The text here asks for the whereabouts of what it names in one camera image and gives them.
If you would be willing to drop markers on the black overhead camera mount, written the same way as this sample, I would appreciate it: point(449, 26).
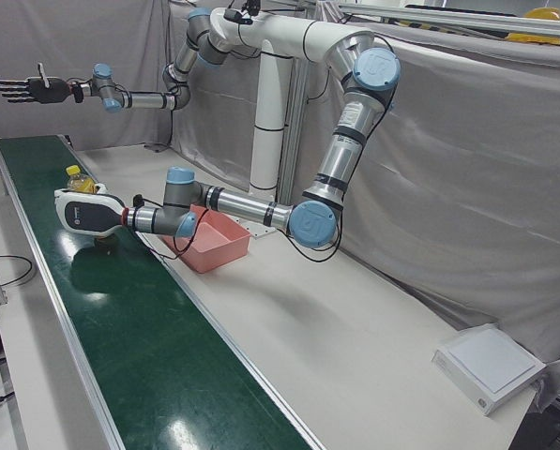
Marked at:
point(236, 15)

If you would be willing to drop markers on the grey backdrop cloth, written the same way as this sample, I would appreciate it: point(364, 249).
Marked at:
point(448, 187)
point(73, 47)

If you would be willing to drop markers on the yellow hard hat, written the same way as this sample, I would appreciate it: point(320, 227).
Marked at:
point(544, 13)

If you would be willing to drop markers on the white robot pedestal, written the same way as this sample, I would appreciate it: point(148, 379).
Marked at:
point(270, 117)

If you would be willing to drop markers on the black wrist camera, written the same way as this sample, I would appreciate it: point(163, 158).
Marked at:
point(139, 200)

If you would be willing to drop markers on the pink plastic basket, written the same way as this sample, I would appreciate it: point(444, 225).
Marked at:
point(218, 244)

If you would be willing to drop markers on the orange juice bottle yellow cap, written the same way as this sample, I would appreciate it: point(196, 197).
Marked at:
point(80, 184)

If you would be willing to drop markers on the white flat carton box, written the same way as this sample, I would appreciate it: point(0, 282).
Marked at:
point(490, 365)

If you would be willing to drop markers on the grey blue-jointed robot arm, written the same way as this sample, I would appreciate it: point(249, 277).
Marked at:
point(345, 154)
point(148, 100)

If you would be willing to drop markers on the green conveyor belt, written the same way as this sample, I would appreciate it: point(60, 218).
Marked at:
point(120, 328)

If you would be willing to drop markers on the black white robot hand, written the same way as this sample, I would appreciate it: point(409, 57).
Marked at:
point(45, 91)
point(89, 213)

